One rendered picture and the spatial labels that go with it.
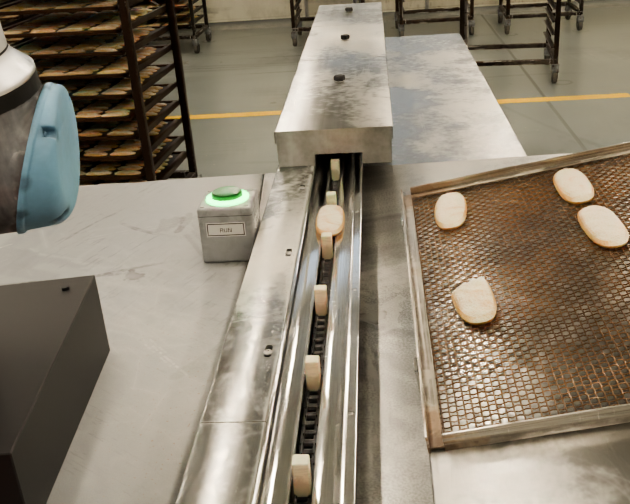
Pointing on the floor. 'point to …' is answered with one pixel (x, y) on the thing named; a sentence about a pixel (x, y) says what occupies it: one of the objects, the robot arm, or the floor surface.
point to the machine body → (442, 104)
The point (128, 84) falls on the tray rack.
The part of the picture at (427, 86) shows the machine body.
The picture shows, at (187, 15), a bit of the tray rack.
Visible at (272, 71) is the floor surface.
